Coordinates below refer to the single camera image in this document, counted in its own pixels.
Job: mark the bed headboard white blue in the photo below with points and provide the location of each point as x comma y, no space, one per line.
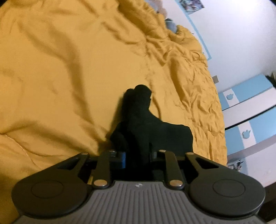
180,17

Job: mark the anime poster strip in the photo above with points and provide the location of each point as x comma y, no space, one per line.
191,6

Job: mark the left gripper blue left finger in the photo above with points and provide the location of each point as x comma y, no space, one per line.
123,159

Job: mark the black garment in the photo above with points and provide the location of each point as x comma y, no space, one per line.
139,133

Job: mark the blue plush toy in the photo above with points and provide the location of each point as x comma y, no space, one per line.
169,22

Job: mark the blue white wardrobe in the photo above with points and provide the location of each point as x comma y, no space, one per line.
249,116

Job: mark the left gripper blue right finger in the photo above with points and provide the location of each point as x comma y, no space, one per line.
153,155

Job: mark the mustard yellow duvet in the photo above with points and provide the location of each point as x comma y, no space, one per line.
65,66

